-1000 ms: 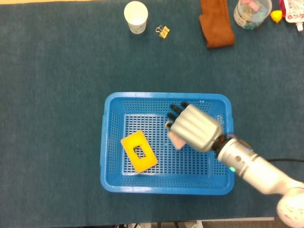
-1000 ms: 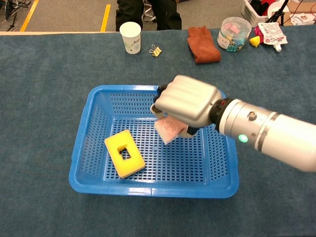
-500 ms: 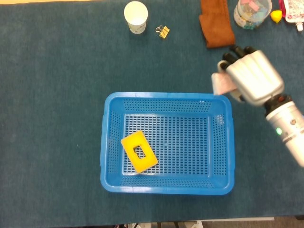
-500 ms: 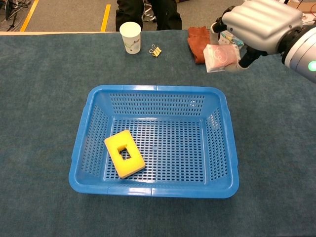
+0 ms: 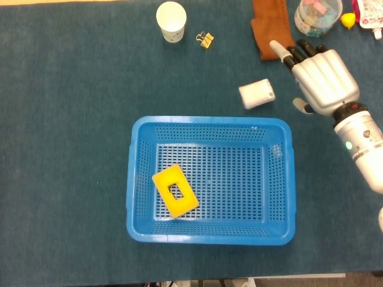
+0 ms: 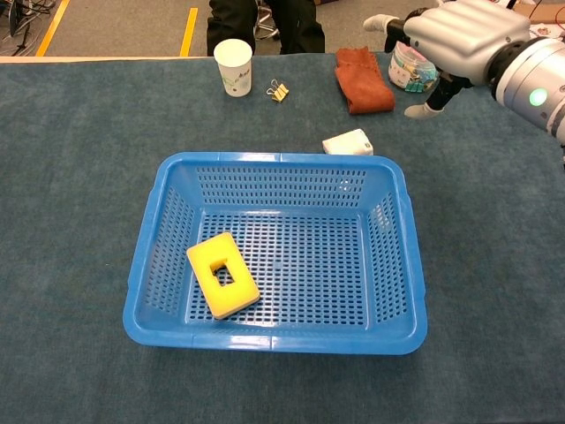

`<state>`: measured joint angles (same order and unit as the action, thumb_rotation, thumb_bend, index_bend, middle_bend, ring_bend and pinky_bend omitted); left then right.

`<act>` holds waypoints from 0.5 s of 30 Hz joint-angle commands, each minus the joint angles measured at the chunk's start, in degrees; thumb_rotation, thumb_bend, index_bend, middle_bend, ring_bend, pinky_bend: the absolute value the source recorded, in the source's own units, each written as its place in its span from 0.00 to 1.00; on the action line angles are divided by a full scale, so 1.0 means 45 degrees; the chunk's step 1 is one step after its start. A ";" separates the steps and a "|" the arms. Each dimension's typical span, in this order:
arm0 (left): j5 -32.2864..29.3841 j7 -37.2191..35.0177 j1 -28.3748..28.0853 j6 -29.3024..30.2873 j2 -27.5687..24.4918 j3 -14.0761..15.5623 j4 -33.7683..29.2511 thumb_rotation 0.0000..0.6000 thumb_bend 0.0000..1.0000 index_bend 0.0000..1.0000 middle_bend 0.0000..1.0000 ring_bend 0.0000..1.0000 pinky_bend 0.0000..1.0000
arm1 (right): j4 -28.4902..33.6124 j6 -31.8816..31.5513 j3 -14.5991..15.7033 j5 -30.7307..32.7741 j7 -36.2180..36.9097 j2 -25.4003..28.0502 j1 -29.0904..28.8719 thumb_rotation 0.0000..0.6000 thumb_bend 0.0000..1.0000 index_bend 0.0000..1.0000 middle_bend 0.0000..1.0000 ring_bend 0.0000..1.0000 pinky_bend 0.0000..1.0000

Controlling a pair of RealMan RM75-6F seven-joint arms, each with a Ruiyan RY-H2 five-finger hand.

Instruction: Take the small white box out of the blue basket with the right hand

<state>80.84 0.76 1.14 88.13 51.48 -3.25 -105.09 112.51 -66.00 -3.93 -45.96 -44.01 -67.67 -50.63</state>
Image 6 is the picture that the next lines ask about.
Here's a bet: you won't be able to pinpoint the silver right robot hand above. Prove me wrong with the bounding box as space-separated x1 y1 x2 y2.
362 0 531 120

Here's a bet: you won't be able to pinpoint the small white box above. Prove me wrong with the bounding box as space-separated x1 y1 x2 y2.
321 128 374 156

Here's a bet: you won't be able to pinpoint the clear plastic jar of clips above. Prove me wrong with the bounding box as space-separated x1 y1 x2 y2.
388 41 441 95

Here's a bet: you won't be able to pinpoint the orange-brown folded cloth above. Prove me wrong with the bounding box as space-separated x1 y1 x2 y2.
334 45 396 117

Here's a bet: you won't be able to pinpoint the yellow binder clip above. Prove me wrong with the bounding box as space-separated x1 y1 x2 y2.
265 79 290 104

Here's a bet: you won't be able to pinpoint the person in black trousers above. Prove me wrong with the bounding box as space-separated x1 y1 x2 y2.
206 0 327 57

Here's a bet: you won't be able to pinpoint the chrome chair base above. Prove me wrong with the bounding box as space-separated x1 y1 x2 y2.
252 0 280 42

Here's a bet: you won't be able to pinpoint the white paper cup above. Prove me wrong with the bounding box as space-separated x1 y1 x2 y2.
213 38 254 99

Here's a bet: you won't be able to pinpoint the blue perforated plastic basket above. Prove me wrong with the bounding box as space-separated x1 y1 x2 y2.
122 151 428 355

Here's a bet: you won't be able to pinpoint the yellow sponge with rectangular hole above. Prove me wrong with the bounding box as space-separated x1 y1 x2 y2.
185 231 261 321

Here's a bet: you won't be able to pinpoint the blue-grey table cloth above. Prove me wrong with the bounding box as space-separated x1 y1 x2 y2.
0 51 565 424

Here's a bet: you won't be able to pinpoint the black cables on floor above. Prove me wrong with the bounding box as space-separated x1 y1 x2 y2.
0 0 58 57

